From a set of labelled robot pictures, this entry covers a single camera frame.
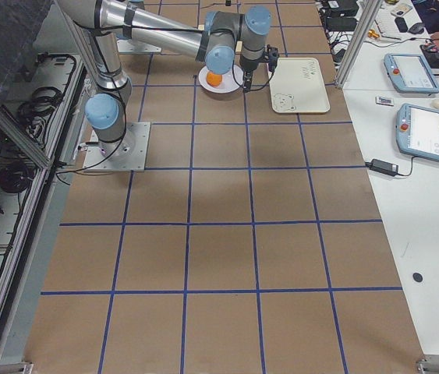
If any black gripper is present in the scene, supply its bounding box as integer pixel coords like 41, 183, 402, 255
239, 56, 260, 93

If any orange fruit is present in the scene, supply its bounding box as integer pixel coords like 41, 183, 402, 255
206, 71, 222, 87

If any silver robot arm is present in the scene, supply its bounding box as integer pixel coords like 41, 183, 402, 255
58, 1, 278, 158

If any cream bear tray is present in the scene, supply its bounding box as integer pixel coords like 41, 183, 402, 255
269, 58, 331, 114

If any white round plate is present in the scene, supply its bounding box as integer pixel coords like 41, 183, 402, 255
198, 65, 243, 94

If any wooden cutting board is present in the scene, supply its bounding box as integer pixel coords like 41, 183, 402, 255
197, 24, 243, 54

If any gold metal cylinder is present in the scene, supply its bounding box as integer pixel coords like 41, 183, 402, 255
367, 29, 381, 40

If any small printed card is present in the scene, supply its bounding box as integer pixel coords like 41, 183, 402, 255
375, 96, 395, 107

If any far blue teach pendant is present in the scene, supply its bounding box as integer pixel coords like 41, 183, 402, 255
383, 54, 439, 94

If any blue teach pendant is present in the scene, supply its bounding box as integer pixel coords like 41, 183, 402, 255
395, 104, 439, 162
383, 54, 439, 94

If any black power adapter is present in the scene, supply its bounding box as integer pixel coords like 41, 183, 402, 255
365, 159, 398, 177

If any black computer mouse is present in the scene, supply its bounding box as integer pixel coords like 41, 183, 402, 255
408, 23, 425, 35

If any near blue teach pendant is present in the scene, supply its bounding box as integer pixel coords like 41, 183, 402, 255
395, 104, 439, 162

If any black round cap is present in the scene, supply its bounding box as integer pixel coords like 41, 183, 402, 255
412, 272, 423, 283

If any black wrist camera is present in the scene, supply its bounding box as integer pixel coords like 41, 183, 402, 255
264, 44, 279, 74

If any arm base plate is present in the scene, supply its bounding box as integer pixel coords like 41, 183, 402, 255
83, 122, 151, 172
117, 39, 161, 55

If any aluminium frame post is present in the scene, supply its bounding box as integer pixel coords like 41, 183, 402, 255
335, 0, 382, 89

